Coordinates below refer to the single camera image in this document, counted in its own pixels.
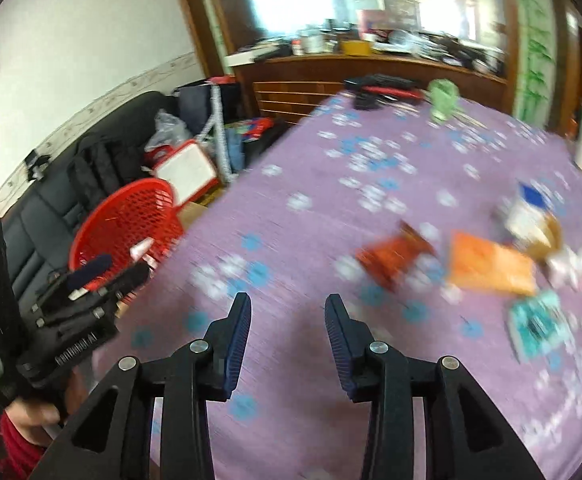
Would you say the green cloth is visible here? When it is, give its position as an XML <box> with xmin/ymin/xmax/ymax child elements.
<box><xmin>428</xmin><ymin>79</ymin><xmax>459</xmax><ymax>123</ymax></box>

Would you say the white patterned strip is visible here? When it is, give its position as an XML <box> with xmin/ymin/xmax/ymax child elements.
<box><xmin>198</xmin><ymin>85</ymin><xmax>237</xmax><ymax>183</ymax></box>

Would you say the yellow plastic container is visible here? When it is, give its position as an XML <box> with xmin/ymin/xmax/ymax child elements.
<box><xmin>524</xmin><ymin>210</ymin><xmax>563</xmax><ymax>262</ymax></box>

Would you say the clear plastic bag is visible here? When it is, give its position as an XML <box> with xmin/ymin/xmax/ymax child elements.
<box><xmin>145</xmin><ymin>110</ymin><xmax>192</xmax><ymax>153</ymax></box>

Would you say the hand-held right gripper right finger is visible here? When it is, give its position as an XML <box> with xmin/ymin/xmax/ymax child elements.
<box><xmin>324</xmin><ymin>294</ymin><xmax>547</xmax><ymax>480</ymax></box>

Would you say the black paper bag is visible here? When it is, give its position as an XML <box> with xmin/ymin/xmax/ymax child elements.
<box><xmin>177</xmin><ymin>82</ymin><xmax>242</xmax><ymax>126</ymax></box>

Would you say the bamboo wall decor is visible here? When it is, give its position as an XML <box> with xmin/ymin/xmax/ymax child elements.
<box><xmin>514</xmin><ymin>0</ymin><xmax>559</xmax><ymax>121</ymax></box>

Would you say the black pouch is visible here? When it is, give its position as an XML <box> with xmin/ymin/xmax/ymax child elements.
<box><xmin>353</xmin><ymin>92</ymin><xmax>383</xmax><ymax>111</ymax></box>

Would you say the colourful printed bag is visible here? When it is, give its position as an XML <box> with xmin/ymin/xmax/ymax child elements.
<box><xmin>223</xmin><ymin>117</ymin><xmax>277</xmax><ymax>171</ymax></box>

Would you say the cardboard box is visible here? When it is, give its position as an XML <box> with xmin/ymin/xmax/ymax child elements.
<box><xmin>178</xmin><ymin>202</ymin><xmax>209</xmax><ymax>226</ymax></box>

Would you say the black red tool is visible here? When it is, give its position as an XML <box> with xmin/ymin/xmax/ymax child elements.
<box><xmin>343</xmin><ymin>74</ymin><xmax>424</xmax><ymax>101</ymax></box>

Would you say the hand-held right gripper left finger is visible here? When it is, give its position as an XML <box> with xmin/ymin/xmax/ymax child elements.
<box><xmin>26</xmin><ymin>291</ymin><xmax>253</xmax><ymax>480</ymax></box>

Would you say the person's left hand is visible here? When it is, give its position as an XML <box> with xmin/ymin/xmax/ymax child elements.
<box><xmin>8</xmin><ymin>367</ymin><xmax>94</xmax><ymax>443</ymax></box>

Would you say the white red drawing board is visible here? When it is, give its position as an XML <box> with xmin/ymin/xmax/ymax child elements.
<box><xmin>152</xmin><ymin>140</ymin><xmax>220</xmax><ymax>198</ymax></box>

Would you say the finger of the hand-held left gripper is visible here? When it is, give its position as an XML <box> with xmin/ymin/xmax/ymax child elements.
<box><xmin>46</xmin><ymin>254</ymin><xmax>114</xmax><ymax>301</ymax></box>
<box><xmin>86</xmin><ymin>262</ymin><xmax>152</xmax><ymax>311</ymax></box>

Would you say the red snack packet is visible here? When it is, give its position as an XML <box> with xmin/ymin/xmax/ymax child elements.
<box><xmin>356</xmin><ymin>222</ymin><xmax>437</xmax><ymax>291</ymax></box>

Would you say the wooden counter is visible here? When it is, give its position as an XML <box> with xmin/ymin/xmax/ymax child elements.
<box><xmin>226</xmin><ymin>52</ymin><xmax>509</xmax><ymax>126</ymax></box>

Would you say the red plastic mesh basket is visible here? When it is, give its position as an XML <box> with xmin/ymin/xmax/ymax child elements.
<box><xmin>68</xmin><ymin>178</ymin><xmax>184</xmax><ymax>291</ymax></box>

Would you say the white blue medicine box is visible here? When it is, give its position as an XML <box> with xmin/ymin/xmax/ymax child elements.
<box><xmin>504</xmin><ymin>182</ymin><xmax>547</xmax><ymax>241</ymax></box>

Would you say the knotted white plastic bag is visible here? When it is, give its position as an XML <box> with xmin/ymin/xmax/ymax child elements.
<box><xmin>546</xmin><ymin>245</ymin><xmax>582</xmax><ymax>291</ymax></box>

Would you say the person's left forearm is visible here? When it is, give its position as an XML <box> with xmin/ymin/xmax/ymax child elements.
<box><xmin>0</xmin><ymin>410</ymin><xmax>52</xmax><ymax>476</ymax></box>

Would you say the black leather sofa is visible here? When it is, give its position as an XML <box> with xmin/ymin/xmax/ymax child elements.
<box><xmin>0</xmin><ymin>91</ymin><xmax>212</xmax><ymax>311</ymax></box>

